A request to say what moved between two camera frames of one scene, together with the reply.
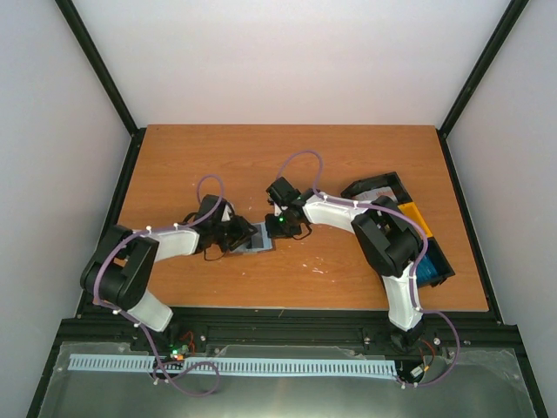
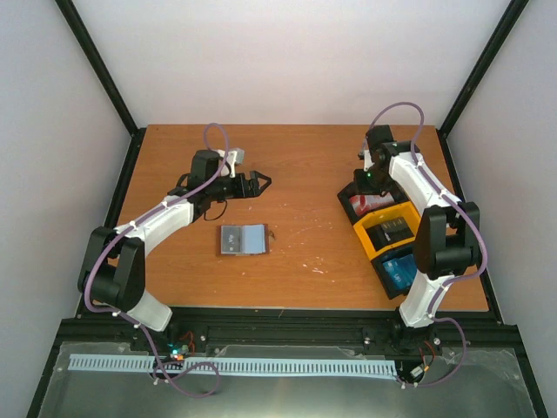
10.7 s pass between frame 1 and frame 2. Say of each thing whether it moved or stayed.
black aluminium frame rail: stayed
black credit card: moved
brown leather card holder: stayed
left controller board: stayed
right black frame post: stayed
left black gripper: moved
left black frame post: stayed
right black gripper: moved
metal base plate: stayed
